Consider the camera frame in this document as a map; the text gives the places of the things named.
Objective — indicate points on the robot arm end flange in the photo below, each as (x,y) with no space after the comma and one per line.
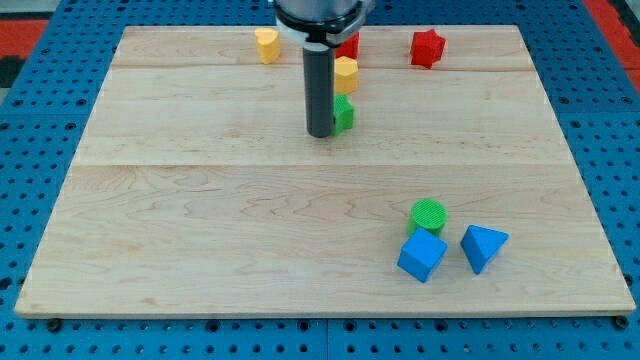
(327,23)

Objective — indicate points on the green circle block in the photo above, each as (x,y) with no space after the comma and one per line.
(428,214)

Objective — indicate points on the green star block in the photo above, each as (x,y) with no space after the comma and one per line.
(343,114)

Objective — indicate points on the yellow hexagon block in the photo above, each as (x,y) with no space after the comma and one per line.
(346,73)

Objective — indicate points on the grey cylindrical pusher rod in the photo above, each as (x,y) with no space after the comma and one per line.
(318,66)

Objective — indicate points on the wooden board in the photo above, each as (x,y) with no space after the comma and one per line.
(196,192)

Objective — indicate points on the blue cube block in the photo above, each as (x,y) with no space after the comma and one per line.
(421,254)

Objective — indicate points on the red block behind rod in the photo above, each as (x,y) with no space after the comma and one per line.
(350,48)

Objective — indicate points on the yellow heart block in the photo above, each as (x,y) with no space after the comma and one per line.
(268,44)

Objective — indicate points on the blue triangle block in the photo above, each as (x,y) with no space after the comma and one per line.
(481,245)

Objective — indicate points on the red star block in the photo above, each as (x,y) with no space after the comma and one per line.
(427,48)

